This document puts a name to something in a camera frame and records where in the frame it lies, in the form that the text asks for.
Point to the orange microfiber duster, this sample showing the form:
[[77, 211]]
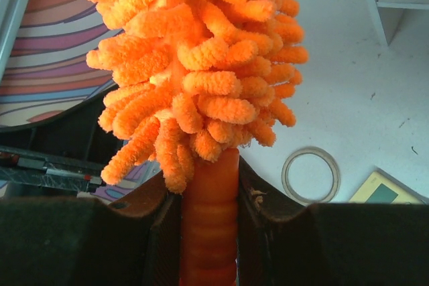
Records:
[[196, 79]]

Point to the aluminium mounting rail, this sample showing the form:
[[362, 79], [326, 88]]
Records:
[[29, 168]]

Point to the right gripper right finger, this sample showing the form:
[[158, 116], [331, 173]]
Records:
[[281, 242]]

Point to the clear tape roll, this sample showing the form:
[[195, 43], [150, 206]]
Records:
[[311, 175]]

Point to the beige blue calculator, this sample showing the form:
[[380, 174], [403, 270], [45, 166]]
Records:
[[382, 188]]

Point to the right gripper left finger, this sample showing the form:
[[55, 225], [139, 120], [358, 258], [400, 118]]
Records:
[[82, 241]]

